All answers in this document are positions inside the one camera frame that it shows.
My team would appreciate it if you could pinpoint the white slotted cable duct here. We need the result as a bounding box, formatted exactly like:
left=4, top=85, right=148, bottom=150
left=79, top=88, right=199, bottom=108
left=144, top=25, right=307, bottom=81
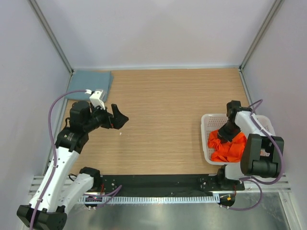
left=77, top=194, right=220, bottom=205

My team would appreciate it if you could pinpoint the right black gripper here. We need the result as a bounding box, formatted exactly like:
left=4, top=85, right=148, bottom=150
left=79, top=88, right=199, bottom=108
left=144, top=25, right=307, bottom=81
left=217, top=121, right=242, bottom=144

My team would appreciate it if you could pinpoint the aluminium rail frame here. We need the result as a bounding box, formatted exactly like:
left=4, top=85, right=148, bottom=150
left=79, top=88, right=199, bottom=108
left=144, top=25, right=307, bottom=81
left=28, top=175, right=291, bottom=195

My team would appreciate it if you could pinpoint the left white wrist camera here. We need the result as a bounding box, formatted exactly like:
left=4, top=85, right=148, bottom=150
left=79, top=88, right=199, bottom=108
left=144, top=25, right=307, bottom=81
left=89, top=89, right=106, bottom=110

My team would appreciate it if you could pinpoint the orange t shirt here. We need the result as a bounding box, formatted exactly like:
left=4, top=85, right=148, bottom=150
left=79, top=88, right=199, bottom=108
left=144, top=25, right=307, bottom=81
left=207, top=130, right=247, bottom=163

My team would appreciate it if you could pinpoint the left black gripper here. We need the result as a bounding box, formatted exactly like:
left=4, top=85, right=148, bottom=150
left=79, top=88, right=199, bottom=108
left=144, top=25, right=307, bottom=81
left=83, top=102, right=128, bottom=132

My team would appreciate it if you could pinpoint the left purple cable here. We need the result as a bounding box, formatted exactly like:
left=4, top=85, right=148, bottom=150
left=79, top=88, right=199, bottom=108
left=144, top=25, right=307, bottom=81
left=28, top=89, right=94, bottom=228

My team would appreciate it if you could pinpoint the folded blue-grey t shirt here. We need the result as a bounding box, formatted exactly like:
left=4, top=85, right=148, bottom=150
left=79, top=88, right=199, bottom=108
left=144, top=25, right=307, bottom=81
left=68, top=70, right=114, bottom=102

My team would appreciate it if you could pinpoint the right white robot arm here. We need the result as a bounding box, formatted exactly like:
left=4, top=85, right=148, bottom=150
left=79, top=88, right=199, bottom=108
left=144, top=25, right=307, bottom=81
left=216, top=101, right=284, bottom=190

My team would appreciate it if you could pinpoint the white plastic basket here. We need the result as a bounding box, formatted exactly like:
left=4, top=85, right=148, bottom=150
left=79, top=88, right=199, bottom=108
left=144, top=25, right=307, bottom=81
left=200, top=113, right=276, bottom=166

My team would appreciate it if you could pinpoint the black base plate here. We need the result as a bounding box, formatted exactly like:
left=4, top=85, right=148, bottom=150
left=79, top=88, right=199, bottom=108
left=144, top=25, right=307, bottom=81
left=85, top=174, right=245, bottom=197

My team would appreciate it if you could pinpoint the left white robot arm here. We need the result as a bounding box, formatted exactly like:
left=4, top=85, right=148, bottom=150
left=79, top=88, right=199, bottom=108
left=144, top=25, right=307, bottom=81
left=17, top=101, right=129, bottom=230

